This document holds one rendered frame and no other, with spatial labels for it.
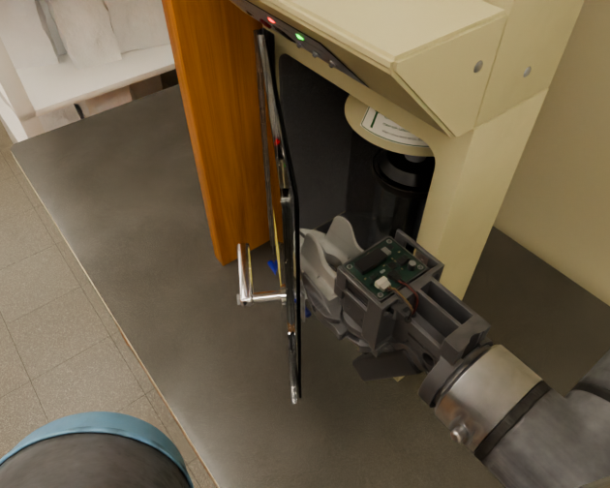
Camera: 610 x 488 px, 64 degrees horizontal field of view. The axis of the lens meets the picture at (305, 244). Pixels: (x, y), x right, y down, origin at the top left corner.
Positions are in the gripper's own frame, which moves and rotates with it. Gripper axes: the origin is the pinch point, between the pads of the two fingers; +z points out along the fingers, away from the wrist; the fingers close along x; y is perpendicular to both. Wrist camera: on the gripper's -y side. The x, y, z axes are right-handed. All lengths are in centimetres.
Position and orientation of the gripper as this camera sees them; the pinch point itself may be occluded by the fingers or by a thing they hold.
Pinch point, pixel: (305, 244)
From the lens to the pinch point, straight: 50.5
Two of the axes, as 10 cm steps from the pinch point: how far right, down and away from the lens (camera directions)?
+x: -7.9, 4.6, -4.1
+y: 0.0, -6.7, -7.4
